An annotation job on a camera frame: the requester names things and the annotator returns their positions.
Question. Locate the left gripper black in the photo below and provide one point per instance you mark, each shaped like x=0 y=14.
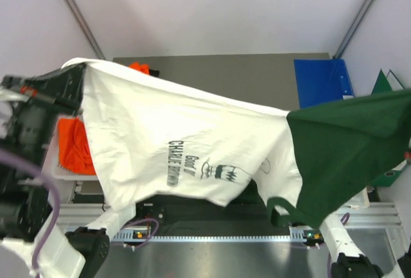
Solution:
x=61 y=87

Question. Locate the white green raglan t-shirt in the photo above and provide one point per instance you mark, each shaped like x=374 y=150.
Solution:
x=149 y=136

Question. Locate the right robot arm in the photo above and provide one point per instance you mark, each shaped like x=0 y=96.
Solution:
x=353 y=227

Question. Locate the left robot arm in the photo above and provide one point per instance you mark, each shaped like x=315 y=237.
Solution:
x=30 y=200

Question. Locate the crumpled orange t-shirt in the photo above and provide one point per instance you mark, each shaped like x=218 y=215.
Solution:
x=74 y=153

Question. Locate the white plastic basket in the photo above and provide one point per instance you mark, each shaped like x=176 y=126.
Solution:
x=53 y=167

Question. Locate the folded orange t-shirt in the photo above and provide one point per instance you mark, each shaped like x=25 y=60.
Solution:
x=144 y=68

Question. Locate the blue plastic folder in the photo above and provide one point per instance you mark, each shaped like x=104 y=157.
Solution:
x=321 y=81

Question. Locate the translucent plastic sleeve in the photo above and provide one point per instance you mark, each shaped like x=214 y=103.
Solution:
x=359 y=201

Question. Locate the green lever arch binder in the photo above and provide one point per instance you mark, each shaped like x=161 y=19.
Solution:
x=388 y=83

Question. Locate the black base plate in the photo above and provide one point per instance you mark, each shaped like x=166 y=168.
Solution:
x=180 y=216

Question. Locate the perforated cable duct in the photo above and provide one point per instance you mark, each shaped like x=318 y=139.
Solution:
x=137 y=235

